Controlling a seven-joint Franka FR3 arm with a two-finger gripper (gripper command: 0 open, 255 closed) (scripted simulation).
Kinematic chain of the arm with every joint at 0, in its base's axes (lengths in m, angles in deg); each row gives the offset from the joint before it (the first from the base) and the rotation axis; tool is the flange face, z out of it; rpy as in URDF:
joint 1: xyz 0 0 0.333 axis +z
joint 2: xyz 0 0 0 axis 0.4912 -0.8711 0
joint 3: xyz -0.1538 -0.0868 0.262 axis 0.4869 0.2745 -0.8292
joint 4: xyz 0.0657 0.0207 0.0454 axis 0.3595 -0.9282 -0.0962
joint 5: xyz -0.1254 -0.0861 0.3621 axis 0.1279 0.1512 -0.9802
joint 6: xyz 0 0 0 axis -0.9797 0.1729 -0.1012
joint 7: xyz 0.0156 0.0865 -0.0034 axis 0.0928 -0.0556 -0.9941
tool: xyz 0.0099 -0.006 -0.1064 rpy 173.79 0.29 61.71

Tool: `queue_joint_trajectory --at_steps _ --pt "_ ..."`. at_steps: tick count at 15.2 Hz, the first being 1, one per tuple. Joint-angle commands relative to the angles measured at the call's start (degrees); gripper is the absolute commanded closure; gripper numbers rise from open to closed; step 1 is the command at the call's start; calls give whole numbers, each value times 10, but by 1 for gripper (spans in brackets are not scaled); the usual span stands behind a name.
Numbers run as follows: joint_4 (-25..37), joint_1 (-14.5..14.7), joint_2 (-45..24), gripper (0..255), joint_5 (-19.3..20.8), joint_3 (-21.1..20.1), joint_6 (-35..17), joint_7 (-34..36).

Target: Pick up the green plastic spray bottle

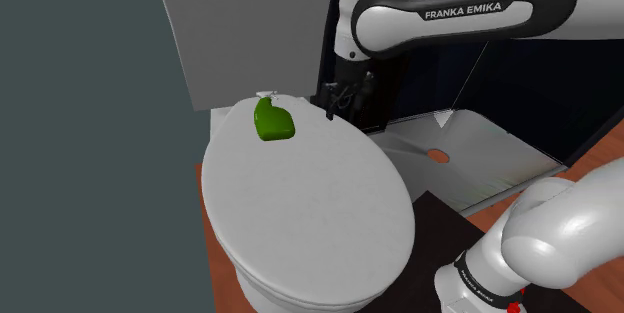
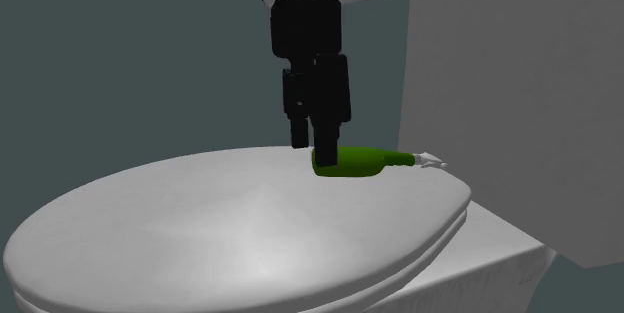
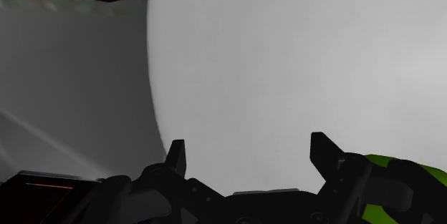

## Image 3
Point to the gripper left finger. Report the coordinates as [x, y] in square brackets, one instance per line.
[164, 185]

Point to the green and black object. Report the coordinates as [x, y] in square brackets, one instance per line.
[378, 215]

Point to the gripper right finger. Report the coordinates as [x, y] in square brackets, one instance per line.
[344, 185]

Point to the black flat box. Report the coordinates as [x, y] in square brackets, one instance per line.
[31, 199]

